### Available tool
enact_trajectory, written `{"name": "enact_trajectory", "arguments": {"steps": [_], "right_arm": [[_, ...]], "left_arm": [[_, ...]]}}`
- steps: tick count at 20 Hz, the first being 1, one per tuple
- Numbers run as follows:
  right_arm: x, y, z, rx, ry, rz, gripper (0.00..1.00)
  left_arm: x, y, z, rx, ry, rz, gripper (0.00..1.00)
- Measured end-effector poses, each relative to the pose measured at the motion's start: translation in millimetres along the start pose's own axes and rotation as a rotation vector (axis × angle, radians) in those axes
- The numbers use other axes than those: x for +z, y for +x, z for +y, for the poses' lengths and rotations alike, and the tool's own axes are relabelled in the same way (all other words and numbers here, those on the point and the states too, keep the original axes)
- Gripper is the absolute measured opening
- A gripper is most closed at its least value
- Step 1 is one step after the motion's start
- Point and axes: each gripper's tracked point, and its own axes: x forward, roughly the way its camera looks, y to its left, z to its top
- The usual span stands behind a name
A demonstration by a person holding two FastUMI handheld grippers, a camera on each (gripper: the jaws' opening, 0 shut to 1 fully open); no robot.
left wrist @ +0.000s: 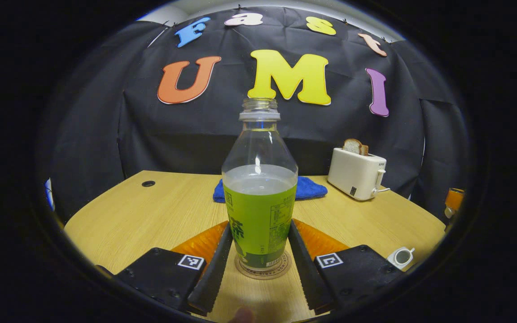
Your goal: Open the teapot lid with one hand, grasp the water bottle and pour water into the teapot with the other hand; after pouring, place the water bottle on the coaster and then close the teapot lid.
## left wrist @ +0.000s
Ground black backdrop cloth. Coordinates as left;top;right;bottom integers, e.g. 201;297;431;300
39;7;474;225

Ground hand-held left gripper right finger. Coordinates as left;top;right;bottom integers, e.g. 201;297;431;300
288;218;405;315

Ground computer monitor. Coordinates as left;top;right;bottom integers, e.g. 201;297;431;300
45;179;56;212

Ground white toaster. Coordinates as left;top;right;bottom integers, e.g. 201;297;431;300
328;148;387;201

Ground blue towel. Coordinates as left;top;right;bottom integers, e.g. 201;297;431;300
213;176;329;204

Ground round brown coaster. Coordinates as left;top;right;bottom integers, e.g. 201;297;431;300
235;250;292;280

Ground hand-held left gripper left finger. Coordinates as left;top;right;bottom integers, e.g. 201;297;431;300
115;221;234;317

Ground green label water bottle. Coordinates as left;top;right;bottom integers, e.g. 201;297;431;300
222;98;299;271

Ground white teacup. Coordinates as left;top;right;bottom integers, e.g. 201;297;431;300
386;246;416;271

